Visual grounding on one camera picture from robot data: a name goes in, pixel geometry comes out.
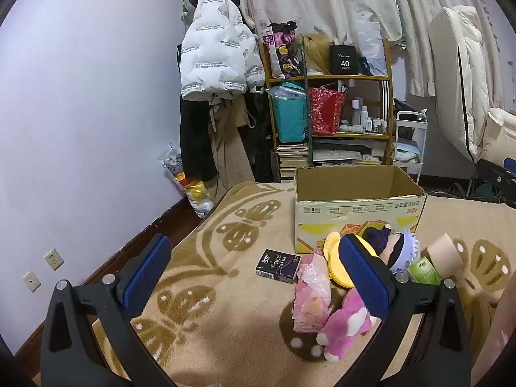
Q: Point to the white-haired plush doll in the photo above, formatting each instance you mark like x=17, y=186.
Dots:
x=403, y=250

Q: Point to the stack of books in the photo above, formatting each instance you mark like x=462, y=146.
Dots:
x=292, y=161

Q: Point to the pile of papers and books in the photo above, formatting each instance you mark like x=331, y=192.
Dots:
x=342, y=153

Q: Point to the teal shopping bag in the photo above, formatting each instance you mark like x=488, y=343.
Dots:
x=288, y=117

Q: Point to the cardboard box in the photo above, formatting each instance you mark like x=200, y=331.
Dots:
x=354, y=213

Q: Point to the black square box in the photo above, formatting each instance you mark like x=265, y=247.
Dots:
x=344, y=59

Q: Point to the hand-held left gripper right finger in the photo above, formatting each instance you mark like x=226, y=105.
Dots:
x=365, y=278

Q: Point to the white wall socket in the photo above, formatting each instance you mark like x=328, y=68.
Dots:
x=31, y=281
x=53, y=259

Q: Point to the pink tissue packet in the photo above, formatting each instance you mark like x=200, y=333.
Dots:
x=310, y=302

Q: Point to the black hanging coat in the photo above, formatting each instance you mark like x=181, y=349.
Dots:
x=262, y=149

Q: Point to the beige paper roll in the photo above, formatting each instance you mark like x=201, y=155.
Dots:
x=441, y=256

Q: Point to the beige hanging trousers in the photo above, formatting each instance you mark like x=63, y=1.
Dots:
x=229, y=157

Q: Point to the plastic bag of toys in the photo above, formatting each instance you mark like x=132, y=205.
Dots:
x=193, y=193

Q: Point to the cream padded office chair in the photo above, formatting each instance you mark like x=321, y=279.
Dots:
x=455, y=68

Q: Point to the yellow plush toy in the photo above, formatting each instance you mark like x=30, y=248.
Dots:
x=332, y=246

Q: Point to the black tissue packet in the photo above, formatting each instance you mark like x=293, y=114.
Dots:
x=278, y=266

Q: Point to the black hanging garment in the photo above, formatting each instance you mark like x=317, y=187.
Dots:
x=193, y=141

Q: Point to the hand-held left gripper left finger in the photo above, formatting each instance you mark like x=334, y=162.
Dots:
x=147, y=278

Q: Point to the group of cosmetic bottles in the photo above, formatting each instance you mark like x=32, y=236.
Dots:
x=365, y=119

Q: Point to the white trolley cart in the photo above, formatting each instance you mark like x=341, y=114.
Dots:
x=421, y=145

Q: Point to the green tissue packet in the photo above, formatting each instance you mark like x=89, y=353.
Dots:
x=425, y=272

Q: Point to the blonde wig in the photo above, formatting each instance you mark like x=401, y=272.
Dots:
x=318, y=54

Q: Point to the red patterned bag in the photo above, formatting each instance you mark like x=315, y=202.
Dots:
x=326, y=109

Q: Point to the white floral curtain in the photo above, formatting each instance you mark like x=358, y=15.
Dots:
x=322, y=0

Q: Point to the white puffer jacket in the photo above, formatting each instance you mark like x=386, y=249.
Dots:
x=213, y=48

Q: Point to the clear plastic bag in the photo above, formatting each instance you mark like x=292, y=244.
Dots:
x=371, y=44

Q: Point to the purple black printed bag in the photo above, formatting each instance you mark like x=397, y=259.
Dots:
x=282, y=52

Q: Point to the pink plush toy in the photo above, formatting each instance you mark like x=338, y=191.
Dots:
x=342, y=330

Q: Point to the wooden shelf rack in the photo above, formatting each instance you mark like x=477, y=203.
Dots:
x=342, y=77

